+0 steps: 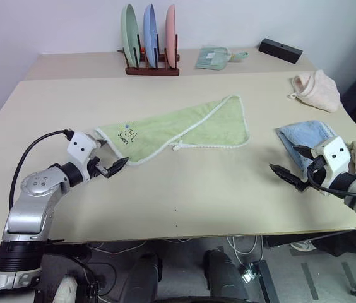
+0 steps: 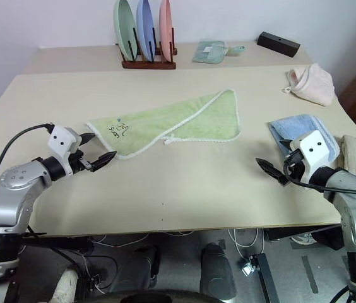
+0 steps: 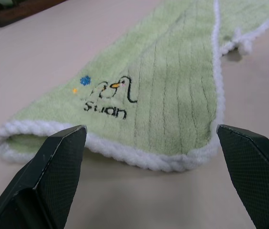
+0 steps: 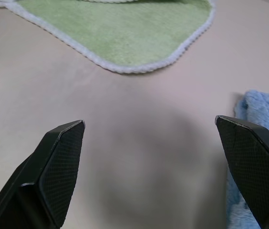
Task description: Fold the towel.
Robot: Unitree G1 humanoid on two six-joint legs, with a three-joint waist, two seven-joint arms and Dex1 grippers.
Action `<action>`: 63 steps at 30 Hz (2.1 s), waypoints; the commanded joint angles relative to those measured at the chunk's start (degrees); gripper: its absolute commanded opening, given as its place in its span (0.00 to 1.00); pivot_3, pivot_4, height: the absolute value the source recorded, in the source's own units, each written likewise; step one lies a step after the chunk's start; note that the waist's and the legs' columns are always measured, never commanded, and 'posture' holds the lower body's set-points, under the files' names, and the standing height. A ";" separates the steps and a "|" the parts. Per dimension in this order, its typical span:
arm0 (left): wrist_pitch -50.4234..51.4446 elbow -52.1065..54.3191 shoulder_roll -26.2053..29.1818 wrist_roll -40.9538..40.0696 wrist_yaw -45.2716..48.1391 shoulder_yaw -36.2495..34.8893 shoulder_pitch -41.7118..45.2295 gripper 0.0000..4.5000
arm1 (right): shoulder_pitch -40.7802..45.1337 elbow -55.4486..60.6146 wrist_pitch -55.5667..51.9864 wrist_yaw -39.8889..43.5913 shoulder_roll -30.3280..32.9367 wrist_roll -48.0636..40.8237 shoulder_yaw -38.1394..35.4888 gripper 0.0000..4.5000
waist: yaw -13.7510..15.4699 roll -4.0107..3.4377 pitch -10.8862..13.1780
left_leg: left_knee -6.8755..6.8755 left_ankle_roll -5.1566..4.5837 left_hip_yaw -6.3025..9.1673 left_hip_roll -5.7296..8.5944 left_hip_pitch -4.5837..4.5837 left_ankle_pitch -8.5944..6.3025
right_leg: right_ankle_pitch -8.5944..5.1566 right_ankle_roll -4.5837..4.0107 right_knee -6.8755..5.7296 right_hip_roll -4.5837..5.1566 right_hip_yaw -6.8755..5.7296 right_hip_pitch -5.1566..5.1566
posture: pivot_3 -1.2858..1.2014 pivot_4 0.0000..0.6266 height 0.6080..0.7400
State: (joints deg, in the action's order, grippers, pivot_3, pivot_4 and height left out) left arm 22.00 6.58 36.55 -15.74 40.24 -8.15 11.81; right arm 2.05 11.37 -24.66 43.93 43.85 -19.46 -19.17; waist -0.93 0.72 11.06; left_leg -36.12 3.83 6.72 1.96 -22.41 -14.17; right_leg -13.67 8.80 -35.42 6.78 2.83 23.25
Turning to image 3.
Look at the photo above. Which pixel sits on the dark wooden box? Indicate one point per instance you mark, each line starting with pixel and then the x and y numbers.
pixel 17 9

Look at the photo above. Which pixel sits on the green towel with white trim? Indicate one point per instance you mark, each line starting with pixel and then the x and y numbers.
pixel 163 95

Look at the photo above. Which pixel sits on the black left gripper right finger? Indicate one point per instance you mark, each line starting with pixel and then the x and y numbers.
pixel 258 176

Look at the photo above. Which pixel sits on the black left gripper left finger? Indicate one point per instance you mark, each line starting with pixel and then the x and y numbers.
pixel 41 181

